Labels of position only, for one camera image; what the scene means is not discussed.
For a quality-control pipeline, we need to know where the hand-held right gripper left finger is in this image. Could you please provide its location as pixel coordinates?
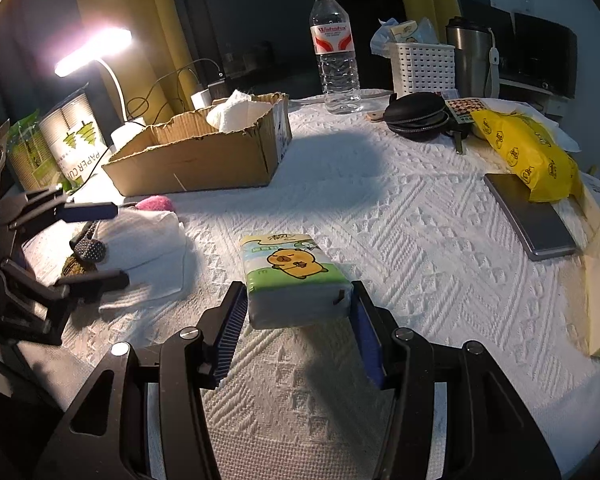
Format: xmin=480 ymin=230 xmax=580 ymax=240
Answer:
xmin=35 ymin=280 xmax=248 ymax=480

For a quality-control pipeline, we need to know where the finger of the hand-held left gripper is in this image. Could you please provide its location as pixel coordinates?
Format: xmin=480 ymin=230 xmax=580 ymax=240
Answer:
xmin=1 ymin=259 xmax=131 ymax=347
xmin=1 ymin=184 xmax=119 ymax=233

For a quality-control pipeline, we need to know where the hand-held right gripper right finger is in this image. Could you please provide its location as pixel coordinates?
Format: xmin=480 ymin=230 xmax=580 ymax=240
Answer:
xmin=349 ymin=280 xmax=564 ymax=480

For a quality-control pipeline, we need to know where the cartoon print tissue pack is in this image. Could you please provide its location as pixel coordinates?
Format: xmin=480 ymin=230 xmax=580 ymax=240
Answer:
xmin=239 ymin=232 xmax=354 ymax=330

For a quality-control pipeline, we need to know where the dark spotted fabric piece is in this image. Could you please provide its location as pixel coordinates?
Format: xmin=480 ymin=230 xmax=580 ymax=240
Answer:
xmin=69 ymin=220 xmax=106 ymax=264

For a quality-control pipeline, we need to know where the green snack packet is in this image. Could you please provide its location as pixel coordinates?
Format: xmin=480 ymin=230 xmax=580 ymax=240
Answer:
xmin=7 ymin=111 xmax=65 ymax=192

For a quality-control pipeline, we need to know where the white folded cloth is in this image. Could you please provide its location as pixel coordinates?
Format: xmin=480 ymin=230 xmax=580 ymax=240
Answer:
xmin=92 ymin=209 xmax=187 ymax=307

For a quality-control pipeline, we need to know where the pink fuzzy ball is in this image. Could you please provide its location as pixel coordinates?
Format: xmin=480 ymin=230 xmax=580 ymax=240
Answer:
xmin=134 ymin=195 xmax=177 ymax=213

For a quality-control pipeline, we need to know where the paper cup sleeve pack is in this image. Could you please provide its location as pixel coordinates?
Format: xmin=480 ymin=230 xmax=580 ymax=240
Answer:
xmin=38 ymin=92 xmax=112 ymax=187

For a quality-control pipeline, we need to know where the white toilet paper roll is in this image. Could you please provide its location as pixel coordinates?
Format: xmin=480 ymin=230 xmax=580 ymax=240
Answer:
xmin=110 ymin=117 xmax=149 ymax=149

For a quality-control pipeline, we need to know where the open cardboard box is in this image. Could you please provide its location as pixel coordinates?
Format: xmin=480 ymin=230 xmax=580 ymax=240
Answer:
xmin=101 ymin=92 xmax=294 ymax=197

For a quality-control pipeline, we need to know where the white embossed tablecloth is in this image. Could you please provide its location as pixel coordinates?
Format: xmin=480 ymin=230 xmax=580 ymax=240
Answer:
xmin=0 ymin=87 xmax=600 ymax=480

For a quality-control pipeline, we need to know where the white desk lamp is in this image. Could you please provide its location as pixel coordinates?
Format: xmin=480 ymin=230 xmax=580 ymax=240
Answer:
xmin=54 ymin=28 xmax=134 ymax=127

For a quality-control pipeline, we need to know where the white crumpled tissue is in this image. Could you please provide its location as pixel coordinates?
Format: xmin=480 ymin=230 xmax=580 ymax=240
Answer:
xmin=206 ymin=89 xmax=277 ymax=134

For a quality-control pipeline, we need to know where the grey flat tablet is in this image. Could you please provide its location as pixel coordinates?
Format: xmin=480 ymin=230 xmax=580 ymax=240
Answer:
xmin=482 ymin=172 xmax=579 ymax=261

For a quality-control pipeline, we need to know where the black zip case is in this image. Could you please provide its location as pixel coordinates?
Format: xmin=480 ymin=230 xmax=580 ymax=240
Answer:
xmin=383 ymin=92 xmax=457 ymax=140

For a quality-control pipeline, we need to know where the yellow printed plastic bag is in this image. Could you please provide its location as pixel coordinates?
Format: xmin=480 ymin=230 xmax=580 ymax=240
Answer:
xmin=472 ymin=109 xmax=584 ymax=204

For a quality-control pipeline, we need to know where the checkered print card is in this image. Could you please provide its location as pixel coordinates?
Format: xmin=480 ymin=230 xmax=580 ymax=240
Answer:
xmin=445 ymin=97 xmax=494 ymax=129

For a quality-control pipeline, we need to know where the white perforated plastic basket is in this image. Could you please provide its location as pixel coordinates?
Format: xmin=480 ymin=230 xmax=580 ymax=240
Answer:
xmin=387 ymin=41 xmax=456 ymax=99

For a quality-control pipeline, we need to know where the clear plastic water bottle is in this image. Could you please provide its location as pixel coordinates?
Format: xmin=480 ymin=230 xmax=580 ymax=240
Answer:
xmin=309 ymin=0 xmax=364 ymax=115

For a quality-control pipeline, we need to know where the stainless steel tumbler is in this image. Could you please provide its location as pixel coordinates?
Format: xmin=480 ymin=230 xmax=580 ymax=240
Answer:
xmin=446 ymin=16 xmax=501 ymax=99

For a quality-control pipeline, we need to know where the blue face mask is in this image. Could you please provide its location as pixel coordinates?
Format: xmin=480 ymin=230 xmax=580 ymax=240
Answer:
xmin=370 ymin=17 xmax=402 ymax=56

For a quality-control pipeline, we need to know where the small pale tissue packet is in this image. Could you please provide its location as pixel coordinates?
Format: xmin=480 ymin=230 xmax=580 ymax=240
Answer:
xmin=390 ymin=18 xmax=439 ymax=46

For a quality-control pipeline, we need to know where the black electronic device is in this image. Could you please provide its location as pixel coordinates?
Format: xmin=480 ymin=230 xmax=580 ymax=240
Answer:
xmin=499 ymin=10 xmax=579 ymax=99

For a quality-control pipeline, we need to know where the black cable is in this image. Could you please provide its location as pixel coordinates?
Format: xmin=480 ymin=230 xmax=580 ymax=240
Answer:
xmin=129 ymin=57 xmax=225 ymax=117

